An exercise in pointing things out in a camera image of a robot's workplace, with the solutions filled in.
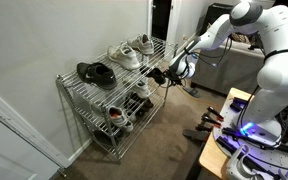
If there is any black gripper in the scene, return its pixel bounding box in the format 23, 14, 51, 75
161, 68, 186, 88

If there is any white grey sneaker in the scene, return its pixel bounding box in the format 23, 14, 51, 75
127, 79, 153, 100

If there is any grey sneaker red lining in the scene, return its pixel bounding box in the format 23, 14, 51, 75
107, 105, 135, 133

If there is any black sneaker white logo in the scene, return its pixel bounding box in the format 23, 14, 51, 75
76, 61, 118, 91

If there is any black shoe brown sole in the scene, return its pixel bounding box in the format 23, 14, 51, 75
123, 92, 155, 119

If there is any grey couch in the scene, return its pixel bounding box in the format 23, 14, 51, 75
190, 39, 268, 98

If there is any dark flat floor slipper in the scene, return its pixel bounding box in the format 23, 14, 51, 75
182, 129, 212, 143

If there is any black speaker cabinet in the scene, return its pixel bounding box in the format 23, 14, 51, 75
199, 3, 234, 38

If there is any striped patterned pillow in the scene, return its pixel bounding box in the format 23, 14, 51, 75
230, 31, 252, 45

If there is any dark shoe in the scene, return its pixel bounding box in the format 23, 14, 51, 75
93, 128, 125, 147

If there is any black mounting bar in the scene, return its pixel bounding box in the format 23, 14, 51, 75
216, 135, 278, 179
222, 127, 288, 153

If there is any light wooden table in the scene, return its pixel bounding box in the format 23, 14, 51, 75
198, 87, 257, 179

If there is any white VR controller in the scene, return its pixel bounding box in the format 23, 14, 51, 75
225, 143, 268, 180

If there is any white door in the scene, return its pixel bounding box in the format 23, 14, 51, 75
0, 83, 72, 180

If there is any white door frame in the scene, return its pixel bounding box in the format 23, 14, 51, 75
146, 0, 182, 44

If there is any black clamp red handle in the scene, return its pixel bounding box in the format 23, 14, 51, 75
206, 105, 225, 122
194, 123, 215, 133
201, 113, 222, 129

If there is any chrome wire shoe rack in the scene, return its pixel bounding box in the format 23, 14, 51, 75
55, 33, 179, 164

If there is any black bracket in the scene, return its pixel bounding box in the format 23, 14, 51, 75
229, 96, 250, 113

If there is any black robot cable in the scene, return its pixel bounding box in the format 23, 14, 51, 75
235, 84, 262, 136

